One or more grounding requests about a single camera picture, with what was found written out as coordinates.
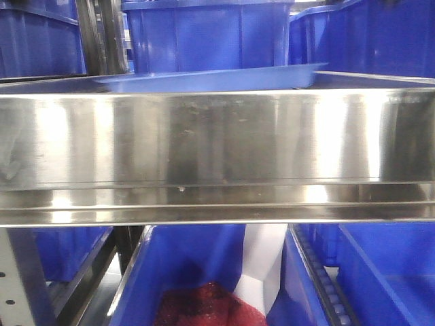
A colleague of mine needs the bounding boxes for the blue plastic tray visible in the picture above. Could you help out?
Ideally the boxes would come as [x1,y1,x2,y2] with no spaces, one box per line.
[95,62,326,93]

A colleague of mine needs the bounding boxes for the blue bin lower right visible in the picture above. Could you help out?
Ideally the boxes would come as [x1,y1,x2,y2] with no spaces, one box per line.
[266,222,434,325]

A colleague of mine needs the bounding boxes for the blue bin lower left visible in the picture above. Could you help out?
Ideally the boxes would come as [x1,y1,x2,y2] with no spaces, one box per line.
[32,227,111,282]

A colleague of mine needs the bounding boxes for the blue bin lower middle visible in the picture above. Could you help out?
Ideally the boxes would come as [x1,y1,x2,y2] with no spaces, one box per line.
[108,224,245,325]

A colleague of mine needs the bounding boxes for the blue bin upper right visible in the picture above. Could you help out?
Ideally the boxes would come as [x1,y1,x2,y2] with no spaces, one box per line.
[288,1,434,77]

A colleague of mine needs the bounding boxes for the blue bin upper left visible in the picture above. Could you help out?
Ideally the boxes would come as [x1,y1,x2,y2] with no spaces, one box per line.
[1,1,86,78]

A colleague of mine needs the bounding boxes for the blue bin upper middle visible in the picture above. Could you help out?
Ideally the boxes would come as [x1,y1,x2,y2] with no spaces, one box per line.
[121,1,294,73]

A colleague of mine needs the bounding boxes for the black roller rail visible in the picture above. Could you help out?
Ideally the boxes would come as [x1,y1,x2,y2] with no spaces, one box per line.
[289,224,357,325]

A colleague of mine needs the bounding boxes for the stainless steel shelf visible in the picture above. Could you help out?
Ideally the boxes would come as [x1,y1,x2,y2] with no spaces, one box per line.
[1,71,434,228]

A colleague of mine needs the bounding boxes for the red mesh bag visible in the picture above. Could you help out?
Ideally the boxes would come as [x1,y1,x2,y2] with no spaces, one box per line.
[153,282,267,325]

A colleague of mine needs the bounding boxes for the blue bin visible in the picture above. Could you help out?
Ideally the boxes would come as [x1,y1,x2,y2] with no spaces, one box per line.
[121,1,294,73]
[32,227,111,282]
[266,222,434,325]
[108,224,245,325]
[288,1,434,77]
[1,1,86,78]

